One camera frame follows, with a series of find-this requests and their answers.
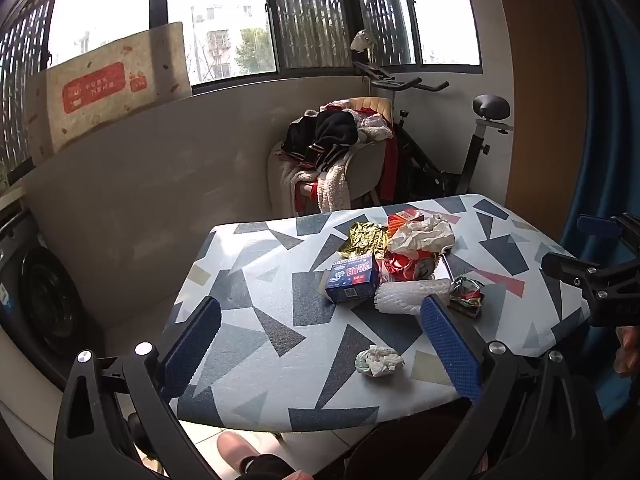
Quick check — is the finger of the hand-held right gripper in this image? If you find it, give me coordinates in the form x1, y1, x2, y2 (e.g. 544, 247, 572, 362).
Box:
576, 212, 640, 261
541, 252, 640, 328

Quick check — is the wooden door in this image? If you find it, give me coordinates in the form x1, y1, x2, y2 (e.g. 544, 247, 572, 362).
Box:
487, 0, 601, 241

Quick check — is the dark framed window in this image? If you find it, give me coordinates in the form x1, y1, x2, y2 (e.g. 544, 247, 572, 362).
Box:
0, 0, 484, 161

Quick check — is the black exercise bike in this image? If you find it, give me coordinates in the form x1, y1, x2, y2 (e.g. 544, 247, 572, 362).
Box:
351, 61, 515, 206

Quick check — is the pink slipper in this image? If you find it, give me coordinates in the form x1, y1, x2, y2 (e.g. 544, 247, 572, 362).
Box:
217, 431, 262, 477

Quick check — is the white foam fruit net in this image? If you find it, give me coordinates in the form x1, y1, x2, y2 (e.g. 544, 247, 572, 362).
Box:
372, 276, 453, 315

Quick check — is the pale crumpled cloth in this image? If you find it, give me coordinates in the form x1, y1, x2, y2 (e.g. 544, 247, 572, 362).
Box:
350, 30, 377, 54

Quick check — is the dark washing machine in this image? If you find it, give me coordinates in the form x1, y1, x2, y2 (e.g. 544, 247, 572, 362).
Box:
0, 209, 101, 357

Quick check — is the printed cardboard box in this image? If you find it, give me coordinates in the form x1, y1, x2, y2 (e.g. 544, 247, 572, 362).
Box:
25, 21, 194, 166

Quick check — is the black garment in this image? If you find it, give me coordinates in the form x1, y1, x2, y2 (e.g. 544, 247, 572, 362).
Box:
281, 110, 359, 171

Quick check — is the blue cardboard box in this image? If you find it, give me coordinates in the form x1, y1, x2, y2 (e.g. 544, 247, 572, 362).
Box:
325, 254, 379, 304

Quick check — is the person's leg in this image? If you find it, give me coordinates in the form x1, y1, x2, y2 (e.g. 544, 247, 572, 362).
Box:
240, 400, 481, 480

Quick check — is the person's right hand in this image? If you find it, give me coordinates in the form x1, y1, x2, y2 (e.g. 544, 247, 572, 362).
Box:
614, 325, 640, 379

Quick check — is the beige chair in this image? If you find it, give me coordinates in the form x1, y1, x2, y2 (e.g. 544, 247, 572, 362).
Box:
267, 96, 401, 216

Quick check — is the blue curtain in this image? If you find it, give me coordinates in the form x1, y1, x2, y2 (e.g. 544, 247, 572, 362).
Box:
556, 0, 640, 421

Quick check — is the red cardboard box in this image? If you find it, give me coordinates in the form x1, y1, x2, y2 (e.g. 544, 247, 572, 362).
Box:
387, 207, 426, 228

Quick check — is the red cloth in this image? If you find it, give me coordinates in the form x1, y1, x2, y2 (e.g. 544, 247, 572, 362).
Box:
379, 135, 401, 202

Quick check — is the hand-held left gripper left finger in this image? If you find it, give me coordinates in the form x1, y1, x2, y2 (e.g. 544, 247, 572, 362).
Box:
52, 296, 223, 480

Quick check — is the table with geometric cloth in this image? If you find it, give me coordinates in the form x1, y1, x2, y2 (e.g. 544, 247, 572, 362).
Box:
167, 194, 598, 433

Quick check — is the crumpled white paper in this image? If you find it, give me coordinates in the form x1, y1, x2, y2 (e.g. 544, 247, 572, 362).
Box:
387, 214, 456, 255

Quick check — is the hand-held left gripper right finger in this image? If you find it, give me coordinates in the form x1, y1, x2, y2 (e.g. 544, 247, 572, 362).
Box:
421, 293, 602, 480

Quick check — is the gold foil wrapper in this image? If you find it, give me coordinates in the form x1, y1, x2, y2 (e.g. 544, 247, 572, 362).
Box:
339, 221, 391, 260

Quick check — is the crumpled green red wrapper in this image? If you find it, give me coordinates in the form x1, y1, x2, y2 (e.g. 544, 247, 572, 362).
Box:
449, 276, 485, 319

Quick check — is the crushed red soda can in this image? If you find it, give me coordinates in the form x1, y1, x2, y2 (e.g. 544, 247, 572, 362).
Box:
382, 252, 437, 282

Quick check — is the white fleece blanket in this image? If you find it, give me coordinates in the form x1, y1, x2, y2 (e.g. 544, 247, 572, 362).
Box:
267, 149, 352, 214

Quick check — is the pink white garment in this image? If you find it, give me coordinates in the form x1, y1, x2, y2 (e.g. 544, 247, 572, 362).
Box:
320, 101, 396, 144

